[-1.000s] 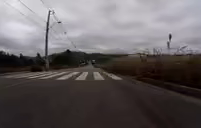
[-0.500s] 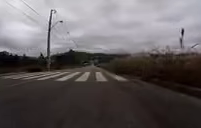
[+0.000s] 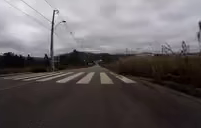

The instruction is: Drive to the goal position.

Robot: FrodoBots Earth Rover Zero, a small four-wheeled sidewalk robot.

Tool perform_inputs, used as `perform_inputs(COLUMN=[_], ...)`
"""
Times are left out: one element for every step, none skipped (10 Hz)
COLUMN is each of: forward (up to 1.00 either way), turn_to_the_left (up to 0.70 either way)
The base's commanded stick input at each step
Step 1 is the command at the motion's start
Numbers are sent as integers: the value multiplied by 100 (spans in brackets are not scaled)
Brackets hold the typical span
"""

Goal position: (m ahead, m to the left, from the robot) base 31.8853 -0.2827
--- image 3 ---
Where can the white zebra crossing stripes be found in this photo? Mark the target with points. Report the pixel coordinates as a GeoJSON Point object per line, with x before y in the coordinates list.
{"type": "Point", "coordinates": [86, 78]}

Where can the dark hill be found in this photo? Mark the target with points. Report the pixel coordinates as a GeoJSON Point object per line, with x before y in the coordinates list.
{"type": "Point", "coordinates": [81, 56]}

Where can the grey asphalt road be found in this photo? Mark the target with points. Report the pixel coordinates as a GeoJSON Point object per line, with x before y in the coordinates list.
{"type": "Point", "coordinates": [88, 103]}

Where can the street light pole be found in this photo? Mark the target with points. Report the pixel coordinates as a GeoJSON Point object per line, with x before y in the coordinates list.
{"type": "Point", "coordinates": [52, 43]}

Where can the dry tall grass verge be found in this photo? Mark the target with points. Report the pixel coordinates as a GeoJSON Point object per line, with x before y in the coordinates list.
{"type": "Point", "coordinates": [168, 71]}

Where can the grass strip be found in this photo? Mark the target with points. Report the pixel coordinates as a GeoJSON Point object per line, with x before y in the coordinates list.
{"type": "Point", "coordinates": [18, 70]}

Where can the row of dark trees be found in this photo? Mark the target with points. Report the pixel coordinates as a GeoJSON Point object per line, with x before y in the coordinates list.
{"type": "Point", "coordinates": [11, 60]}

